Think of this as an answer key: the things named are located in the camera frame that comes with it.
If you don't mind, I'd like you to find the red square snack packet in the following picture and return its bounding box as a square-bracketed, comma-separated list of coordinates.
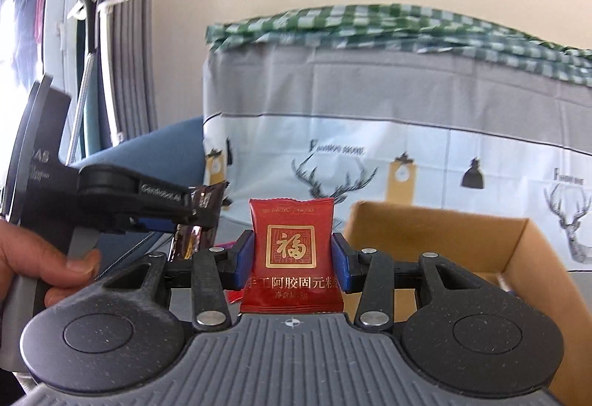
[238, 197, 345, 315]

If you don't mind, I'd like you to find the green checked cloth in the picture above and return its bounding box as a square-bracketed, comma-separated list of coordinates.
[205, 3, 592, 87]

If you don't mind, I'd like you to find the person's left hand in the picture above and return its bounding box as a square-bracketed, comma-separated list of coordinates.
[0, 218, 101, 309]

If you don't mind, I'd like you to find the dark brown snack packet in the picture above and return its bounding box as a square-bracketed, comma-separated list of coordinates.
[170, 181, 231, 263]

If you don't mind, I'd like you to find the grey curtain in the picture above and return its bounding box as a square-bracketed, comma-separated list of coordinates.
[99, 0, 158, 148]

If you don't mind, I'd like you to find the brown cardboard box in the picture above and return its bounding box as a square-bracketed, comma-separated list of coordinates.
[344, 200, 581, 406]

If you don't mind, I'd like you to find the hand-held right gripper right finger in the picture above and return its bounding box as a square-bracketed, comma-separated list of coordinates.
[331, 232, 493, 333]

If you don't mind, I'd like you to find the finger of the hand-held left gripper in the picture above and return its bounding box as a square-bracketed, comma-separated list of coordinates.
[132, 216, 195, 235]
[184, 188, 218, 229]

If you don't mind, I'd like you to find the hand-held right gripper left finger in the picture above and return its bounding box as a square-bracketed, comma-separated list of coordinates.
[97, 230, 255, 333]

